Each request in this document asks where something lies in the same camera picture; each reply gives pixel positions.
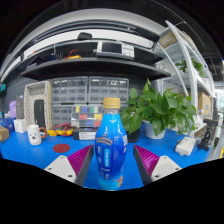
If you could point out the blue box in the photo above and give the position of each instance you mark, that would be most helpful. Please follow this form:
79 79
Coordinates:
7 124

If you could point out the dark grey box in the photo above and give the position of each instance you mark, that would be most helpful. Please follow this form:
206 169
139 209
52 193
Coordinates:
20 107

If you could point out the flat round red coaster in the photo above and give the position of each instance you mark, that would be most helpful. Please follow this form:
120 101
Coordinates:
61 148

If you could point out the black clamp stand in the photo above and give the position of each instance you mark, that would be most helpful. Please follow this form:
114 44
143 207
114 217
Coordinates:
207 135

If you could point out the white rack shelf unit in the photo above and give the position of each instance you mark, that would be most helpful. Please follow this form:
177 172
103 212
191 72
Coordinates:
168 39

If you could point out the black zip case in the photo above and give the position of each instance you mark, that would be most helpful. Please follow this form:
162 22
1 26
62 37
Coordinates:
134 136

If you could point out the black wall shelf unit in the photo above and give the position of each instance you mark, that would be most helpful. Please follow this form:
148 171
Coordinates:
93 66

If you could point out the blue drink bottle gold cap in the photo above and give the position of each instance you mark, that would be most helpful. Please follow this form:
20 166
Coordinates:
111 146

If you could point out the brown cardboard box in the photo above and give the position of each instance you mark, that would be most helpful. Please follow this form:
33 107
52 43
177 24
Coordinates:
4 134

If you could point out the cream dotted storage basket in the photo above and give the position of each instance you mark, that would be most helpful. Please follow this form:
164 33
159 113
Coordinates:
30 106

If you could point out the small white box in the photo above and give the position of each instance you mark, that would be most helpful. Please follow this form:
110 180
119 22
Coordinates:
20 126

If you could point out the black flat device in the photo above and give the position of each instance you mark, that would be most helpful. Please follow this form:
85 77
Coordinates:
39 113

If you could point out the white adapter block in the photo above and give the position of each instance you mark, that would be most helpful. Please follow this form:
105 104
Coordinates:
185 146

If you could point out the green potted plant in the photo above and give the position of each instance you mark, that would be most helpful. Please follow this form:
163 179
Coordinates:
160 110

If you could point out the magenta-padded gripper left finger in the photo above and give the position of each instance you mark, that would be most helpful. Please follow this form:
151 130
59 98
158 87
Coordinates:
61 166

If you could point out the black box with white label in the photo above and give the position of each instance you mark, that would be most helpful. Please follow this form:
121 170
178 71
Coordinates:
85 134

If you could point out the purple bag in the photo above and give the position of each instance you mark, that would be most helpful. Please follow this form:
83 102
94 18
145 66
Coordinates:
12 109

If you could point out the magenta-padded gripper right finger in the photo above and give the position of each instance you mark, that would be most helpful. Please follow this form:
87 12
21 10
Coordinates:
163 166

